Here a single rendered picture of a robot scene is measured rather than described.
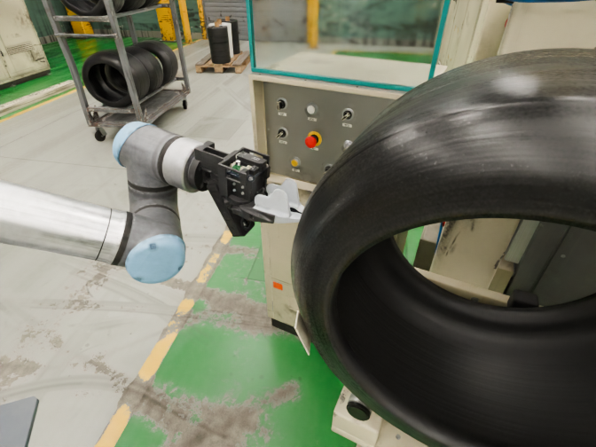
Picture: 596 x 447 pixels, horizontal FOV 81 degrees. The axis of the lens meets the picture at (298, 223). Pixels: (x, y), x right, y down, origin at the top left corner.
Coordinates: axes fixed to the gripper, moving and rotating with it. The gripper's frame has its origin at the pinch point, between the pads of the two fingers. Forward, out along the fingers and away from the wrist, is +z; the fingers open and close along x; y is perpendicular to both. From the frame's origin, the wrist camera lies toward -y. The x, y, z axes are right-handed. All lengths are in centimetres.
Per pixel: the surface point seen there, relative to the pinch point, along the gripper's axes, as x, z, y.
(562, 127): -9.3, 23.6, 26.3
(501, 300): 25, 40, -22
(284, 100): 60, -35, -7
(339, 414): -10.3, 16.7, -33.1
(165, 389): 4, -56, -128
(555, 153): -11.0, 23.7, 24.8
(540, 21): 26.9, 22.4, 29.2
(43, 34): 531, -925, -212
